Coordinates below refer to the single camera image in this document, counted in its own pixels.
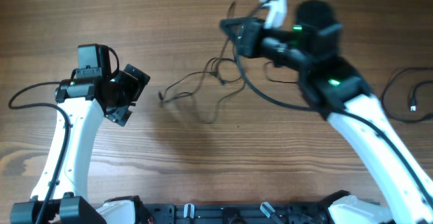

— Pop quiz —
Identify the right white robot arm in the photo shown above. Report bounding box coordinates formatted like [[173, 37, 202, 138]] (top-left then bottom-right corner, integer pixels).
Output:
[[220, 0, 432, 223]]

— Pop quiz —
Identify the thin black USB cable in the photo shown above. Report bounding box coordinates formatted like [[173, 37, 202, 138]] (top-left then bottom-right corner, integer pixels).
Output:
[[158, 1, 248, 125]]

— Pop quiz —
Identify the thick black USB cable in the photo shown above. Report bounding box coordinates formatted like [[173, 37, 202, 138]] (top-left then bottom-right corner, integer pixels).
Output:
[[380, 66, 433, 124]]

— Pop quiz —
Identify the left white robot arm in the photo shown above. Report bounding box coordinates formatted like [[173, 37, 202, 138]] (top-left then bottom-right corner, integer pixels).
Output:
[[10, 44, 154, 223]]

